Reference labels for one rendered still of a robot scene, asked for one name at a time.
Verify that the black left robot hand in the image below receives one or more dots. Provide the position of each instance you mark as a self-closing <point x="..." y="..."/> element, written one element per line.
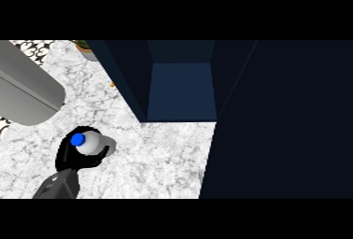
<point x="72" y="157"/>

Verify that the white bottle with blue cap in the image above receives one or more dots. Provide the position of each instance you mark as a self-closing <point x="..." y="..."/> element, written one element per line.
<point x="91" y="142"/>

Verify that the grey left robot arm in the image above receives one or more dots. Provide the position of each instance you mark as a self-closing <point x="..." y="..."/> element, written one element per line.
<point x="58" y="186"/>

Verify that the dark blue cabinet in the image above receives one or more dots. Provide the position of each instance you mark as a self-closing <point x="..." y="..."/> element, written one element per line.
<point x="182" y="90"/>

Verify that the grey rounded appliance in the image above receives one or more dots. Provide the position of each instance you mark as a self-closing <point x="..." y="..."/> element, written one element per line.
<point x="25" y="90"/>

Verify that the small orange object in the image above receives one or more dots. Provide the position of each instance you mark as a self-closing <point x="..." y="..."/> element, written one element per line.
<point x="112" y="84"/>

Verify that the potted plant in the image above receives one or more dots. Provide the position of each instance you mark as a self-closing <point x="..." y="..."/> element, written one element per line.
<point x="86" y="49"/>

